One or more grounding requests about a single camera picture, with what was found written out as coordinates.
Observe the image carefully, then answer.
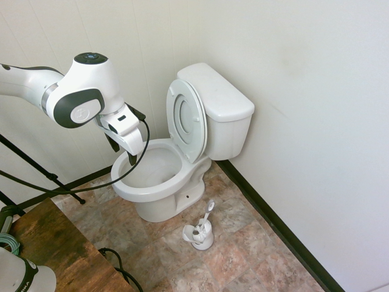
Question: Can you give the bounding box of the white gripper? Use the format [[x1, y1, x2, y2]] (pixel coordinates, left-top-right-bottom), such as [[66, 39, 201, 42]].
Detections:
[[97, 105, 144, 167]]

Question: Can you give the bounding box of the white toilet brush grey handle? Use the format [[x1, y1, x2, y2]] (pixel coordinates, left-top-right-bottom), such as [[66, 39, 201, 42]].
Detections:
[[192, 200, 216, 243]]

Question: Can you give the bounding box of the white toilet bowl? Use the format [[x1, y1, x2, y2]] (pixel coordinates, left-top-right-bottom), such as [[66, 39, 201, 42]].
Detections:
[[110, 138, 212, 223]]

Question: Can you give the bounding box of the white toilet seat lid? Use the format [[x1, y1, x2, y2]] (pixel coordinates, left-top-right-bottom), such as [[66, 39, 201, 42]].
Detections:
[[174, 79, 209, 164]]

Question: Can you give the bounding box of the white toilet tank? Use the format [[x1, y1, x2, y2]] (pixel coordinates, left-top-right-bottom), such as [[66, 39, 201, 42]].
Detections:
[[205, 109, 255, 161]]

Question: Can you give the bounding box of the white toilet tank lid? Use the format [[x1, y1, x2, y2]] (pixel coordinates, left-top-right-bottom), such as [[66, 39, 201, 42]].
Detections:
[[176, 63, 255, 122]]

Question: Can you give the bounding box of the white toilet brush holder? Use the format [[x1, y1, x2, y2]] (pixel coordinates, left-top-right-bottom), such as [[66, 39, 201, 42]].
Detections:
[[182, 220, 214, 251]]

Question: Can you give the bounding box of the black baseboard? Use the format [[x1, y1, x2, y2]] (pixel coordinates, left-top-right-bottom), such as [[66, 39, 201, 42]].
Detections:
[[217, 159, 347, 292], [18, 165, 115, 210]]

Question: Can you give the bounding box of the brown wooden table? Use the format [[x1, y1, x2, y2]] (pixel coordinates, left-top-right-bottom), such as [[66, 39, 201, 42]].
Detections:
[[10, 196, 136, 292]]

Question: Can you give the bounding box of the black camera cable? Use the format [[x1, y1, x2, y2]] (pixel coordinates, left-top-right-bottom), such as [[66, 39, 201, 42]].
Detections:
[[0, 117, 151, 194]]

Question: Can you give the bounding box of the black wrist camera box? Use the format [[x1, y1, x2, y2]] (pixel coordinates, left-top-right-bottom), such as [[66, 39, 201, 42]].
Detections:
[[125, 102, 146, 122]]

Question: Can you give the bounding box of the black camera tripod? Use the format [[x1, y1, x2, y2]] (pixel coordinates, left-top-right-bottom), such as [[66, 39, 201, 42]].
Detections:
[[0, 133, 86, 215]]

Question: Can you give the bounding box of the black power cable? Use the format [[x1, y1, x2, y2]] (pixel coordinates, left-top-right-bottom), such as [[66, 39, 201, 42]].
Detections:
[[98, 248, 143, 292]]

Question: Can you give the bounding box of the grey clamp handle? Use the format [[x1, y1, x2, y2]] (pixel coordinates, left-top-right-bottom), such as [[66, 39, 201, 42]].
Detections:
[[0, 205, 16, 235]]

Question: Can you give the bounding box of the green coiled cable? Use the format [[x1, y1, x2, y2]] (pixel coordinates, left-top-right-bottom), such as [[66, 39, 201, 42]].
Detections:
[[0, 232, 21, 255]]

